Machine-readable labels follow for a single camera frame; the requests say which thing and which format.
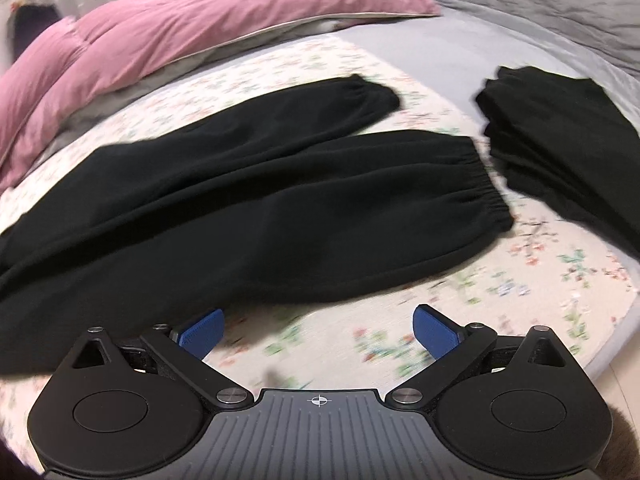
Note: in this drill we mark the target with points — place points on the pink duvet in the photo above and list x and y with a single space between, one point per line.
73 62

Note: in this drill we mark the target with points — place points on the folded black clothes stack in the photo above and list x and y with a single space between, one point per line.
562 140

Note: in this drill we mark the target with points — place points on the floral bed sheet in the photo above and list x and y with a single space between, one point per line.
545 271

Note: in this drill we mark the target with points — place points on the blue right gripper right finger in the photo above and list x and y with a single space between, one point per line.
436 333

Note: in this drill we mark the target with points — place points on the black pants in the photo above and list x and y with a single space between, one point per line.
287 198

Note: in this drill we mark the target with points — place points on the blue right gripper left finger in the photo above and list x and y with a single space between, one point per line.
201 337

